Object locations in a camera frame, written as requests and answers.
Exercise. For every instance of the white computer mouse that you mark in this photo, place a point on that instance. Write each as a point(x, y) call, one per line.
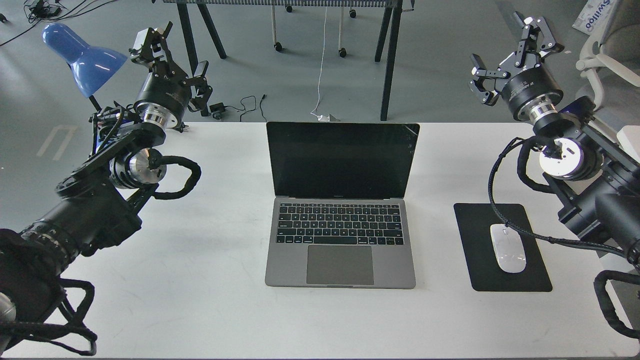
point(508, 248)

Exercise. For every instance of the white office chair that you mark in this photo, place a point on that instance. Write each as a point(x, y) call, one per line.
point(612, 46)

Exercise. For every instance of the grey laptop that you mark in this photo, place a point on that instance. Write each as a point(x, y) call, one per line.
point(339, 214)

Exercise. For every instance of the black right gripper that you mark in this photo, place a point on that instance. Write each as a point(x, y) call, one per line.
point(521, 84)

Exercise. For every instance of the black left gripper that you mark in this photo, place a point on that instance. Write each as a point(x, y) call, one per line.
point(161, 101)

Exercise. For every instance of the black mouse pad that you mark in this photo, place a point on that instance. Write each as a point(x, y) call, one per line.
point(474, 221)

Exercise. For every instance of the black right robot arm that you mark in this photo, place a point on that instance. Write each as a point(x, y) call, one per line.
point(596, 181)

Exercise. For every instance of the white printed box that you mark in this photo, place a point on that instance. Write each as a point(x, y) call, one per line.
point(593, 15)

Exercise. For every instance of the blue desk lamp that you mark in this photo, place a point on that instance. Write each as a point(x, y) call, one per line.
point(90, 66)

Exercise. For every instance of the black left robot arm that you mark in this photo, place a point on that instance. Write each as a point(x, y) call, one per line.
point(101, 199)

